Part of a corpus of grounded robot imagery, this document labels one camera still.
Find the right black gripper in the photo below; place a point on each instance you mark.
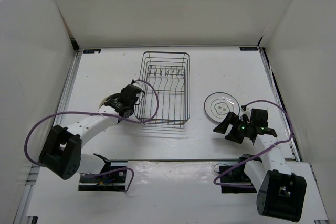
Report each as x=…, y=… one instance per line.
x=231, y=118

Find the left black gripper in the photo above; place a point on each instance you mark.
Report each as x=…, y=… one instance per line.
x=118, y=95

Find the white plate with dark rim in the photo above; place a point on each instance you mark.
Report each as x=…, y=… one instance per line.
x=217, y=106

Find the teal patterned plate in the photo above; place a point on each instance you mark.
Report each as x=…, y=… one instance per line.
x=107, y=101

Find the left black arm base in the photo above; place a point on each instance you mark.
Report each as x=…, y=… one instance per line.
x=115, y=181

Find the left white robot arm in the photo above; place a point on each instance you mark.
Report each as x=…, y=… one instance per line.
x=61, y=152

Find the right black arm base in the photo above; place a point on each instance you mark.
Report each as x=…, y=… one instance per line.
x=237, y=176

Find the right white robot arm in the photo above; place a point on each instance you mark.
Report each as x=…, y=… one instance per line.
x=280, y=192

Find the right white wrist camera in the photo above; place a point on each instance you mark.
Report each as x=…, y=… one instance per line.
x=246, y=113

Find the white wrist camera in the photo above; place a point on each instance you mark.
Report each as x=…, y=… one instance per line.
x=246, y=113
x=138, y=84

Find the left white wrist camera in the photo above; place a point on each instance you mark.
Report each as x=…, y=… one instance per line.
x=138, y=84

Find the wire dish rack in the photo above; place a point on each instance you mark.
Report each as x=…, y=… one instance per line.
x=167, y=94

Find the left aluminium frame rail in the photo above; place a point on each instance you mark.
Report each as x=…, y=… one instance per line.
x=21, y=214

